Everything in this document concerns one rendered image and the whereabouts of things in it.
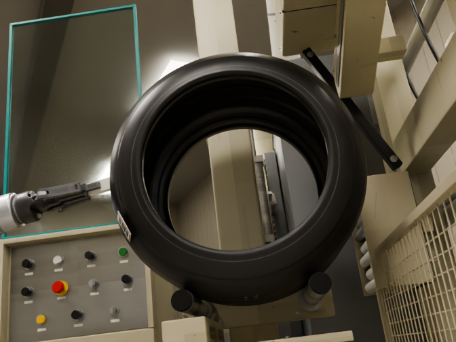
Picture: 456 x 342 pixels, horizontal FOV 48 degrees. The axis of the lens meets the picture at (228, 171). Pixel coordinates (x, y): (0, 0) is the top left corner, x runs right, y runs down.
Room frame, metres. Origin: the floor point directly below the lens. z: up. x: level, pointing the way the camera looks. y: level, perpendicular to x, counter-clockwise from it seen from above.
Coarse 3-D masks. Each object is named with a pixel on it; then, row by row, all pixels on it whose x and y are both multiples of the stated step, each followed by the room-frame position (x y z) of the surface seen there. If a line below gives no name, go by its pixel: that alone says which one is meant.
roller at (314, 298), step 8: (320, 272) 1.04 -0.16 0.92; (312, 280) 1.03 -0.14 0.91; (320, 280) 1.03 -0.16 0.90; (328, 280) 1.03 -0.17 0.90; (312, 288) 1.04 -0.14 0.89; (320, 288) 1.03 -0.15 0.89; (328, 288) 1.03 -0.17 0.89; (304, 296) 1.24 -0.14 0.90; (312, 296) 1.10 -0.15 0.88; (320, 296) 1.07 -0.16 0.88; (304, 304) 1.36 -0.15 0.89; (312, 304) 1.27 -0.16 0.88
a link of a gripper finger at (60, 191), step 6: (60, 186) 1.11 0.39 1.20; (66, 186) 1.11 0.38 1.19; (72, 186) 1.11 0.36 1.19; (48, 192) 1.10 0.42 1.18; (54, 192) 1.10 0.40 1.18; (60, 192) 1.11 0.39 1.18; (66, 192) 1.11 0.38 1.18; (72, 192) 1.11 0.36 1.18; (78, 192) 1.12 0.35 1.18; (42, 198) 1.10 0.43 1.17; (48, 198) 1.11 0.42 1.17
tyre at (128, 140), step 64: (192, 64) 1.02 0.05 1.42; (256, 64) 1.01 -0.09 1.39; (128, 128) 1.03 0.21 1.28; (192, 128) 1.29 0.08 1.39; (256, 128) 1.30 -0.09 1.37; (320, 128) 1.02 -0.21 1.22; (128, 192) 1.02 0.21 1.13; (320, 192) 1.28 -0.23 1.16; (192, 256) 1.02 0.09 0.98; (256, 256) 1.01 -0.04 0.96; (320, 256) 1.03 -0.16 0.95
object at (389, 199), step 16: (368, 176) 1.32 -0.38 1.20; (384, 176) 1.32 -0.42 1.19; (400, 176) 1.32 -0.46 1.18; (368, 192) 1.32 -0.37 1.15; (384, 192) 1.32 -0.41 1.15; (400, 192) 1.32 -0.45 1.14; (368, 208) 1.32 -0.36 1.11; (384, 208) 1.32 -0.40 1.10; (400, 208) 1.32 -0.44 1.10; (368, 224) 1.32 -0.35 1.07; (384, 224) 1.32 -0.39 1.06; (368, 240) 1.32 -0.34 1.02; (416, 240) 1.32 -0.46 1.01; (368, 256) 1.37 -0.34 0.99; (368, 272) 1.45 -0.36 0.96; (432, 272) 1.32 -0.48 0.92; (368, 288) 1.45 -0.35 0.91; (384, 288) 1.51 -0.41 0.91
